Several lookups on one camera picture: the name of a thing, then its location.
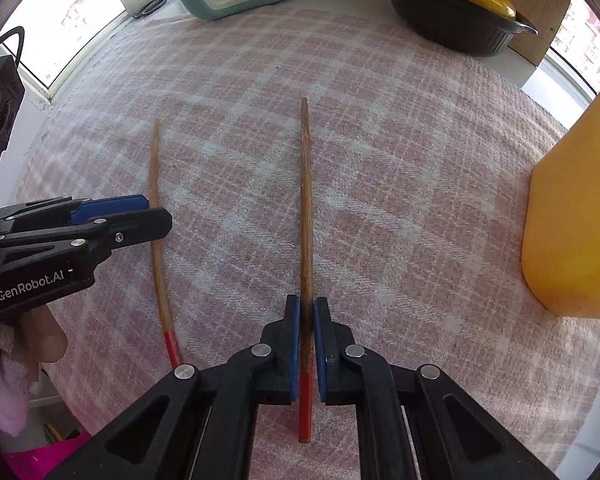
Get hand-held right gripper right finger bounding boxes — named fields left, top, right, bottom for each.
left=313, top=296, right=558, bottom=480

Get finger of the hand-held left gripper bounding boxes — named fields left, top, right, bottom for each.
left=0, top=194, right=149, bottom=226
left=0, top=207, right=173, bottom=261

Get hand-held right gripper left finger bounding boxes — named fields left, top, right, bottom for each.
left=45, top=295, right=301, bottom=480

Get wooden chopstick with red end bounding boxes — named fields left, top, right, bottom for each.
left=298, top=97, right=314, bottom=444
left=150, top=120, right=184, bottom=369

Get yellow plastic container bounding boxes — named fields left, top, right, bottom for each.
left=521, top=71, right=600, bottom=320

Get person's left hand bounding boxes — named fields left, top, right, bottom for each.
left=20, top=305, right=68, bottom=362

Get pale pink cloth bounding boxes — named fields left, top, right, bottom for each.
left=0, top=327, right=33, bottom=433

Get magenta plastic object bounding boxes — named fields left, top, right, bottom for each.
left=0, top=430, right=93, bottom=480

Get pink plaid cloth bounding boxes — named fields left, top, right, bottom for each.
left=15, top=4, right=600, bottom=480

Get black scissors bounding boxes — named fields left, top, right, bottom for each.
left=132, top=0, right=175, bottom=20

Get black casserole pot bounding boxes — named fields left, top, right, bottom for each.
left=374, top=0, right=539, bottom=57

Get light wooden board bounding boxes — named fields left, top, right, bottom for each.
left=307, top=0, right=577, bottom=67

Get apartment buildings outside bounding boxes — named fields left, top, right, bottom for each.
left=550, top=0, right=600, bottom=86

